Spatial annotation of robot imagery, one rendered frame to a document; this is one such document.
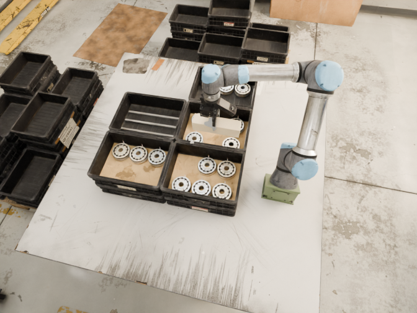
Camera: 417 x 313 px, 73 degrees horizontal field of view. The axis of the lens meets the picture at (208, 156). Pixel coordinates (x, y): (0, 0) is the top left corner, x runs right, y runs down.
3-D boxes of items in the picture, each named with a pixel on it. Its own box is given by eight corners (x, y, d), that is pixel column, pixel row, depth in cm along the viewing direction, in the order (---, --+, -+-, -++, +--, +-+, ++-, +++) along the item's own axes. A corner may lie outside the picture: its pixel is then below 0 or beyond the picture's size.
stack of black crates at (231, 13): (250, 39, 316) (254, -1, 277) (245, 59, 300) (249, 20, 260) (213, 35, 322) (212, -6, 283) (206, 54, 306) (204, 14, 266)
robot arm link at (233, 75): (242, 63, 123) (218, 66, 123) (249, 64, 113) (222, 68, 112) (244, 81, 126) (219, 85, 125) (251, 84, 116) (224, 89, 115)
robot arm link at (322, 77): (303, 171, 147) (331, 61, 128) (316, 184, 133) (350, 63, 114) (280, 169, 145) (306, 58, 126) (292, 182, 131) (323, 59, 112)
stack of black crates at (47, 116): (63, 124, 264) (36, 90, 226) (93, 130, 260) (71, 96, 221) (41, 161, 245) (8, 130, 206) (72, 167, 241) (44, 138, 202)
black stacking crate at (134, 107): (188, 112, 182) (187, 100, 172) (177, 151, 168) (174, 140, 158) (130, 104, 187) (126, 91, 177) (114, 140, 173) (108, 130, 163)
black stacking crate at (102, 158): (176, 151, 167) (174, 141, 157) (162, 197, 153) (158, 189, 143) (114, 141, 172) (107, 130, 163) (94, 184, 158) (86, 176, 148)
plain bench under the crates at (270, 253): (303, 135, 267) (327, 80, 207) (286, 327, 190) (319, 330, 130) (144, 108, 290) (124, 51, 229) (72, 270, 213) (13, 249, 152)
